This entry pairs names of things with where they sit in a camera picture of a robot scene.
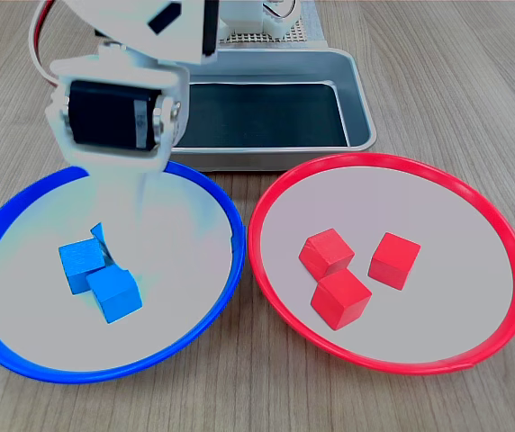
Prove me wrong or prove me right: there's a white and red gripper cable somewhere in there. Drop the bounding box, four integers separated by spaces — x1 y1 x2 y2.
28 0 63 90

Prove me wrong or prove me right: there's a pale perforated base plate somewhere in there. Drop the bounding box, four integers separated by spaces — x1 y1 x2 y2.
218 11 308 45

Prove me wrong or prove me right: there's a black tray mat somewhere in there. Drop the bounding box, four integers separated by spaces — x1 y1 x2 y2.
180 81 349 149

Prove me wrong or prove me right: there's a red-rimmed white plate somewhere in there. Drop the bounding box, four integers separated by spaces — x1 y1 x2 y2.
247 152 515 376

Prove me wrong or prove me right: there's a steel tray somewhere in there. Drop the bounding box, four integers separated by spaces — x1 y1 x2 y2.
167 46 378 173

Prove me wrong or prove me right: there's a short base motor cable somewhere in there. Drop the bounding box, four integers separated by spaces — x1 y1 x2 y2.
264 0 298 22

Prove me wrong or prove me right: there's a blue-rimmed white plate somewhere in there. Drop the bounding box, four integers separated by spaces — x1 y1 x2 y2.
0 159 246 385

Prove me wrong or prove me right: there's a blue cube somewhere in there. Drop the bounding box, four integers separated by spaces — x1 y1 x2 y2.
58 238 107 296
86 265 144 325
89 221 115 266

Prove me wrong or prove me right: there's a red cube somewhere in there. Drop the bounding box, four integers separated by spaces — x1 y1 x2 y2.
367 231 422 292
298 228 357 280
310 267 374 332

